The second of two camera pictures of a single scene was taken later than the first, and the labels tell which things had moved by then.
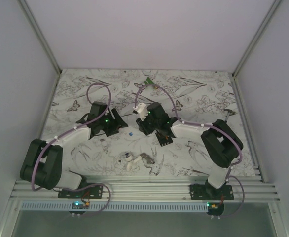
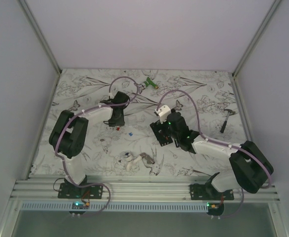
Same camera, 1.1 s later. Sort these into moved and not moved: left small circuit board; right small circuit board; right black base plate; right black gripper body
Moved: right black gripper body
Not moved: right black base plate; left small circuit board; right small circuit board
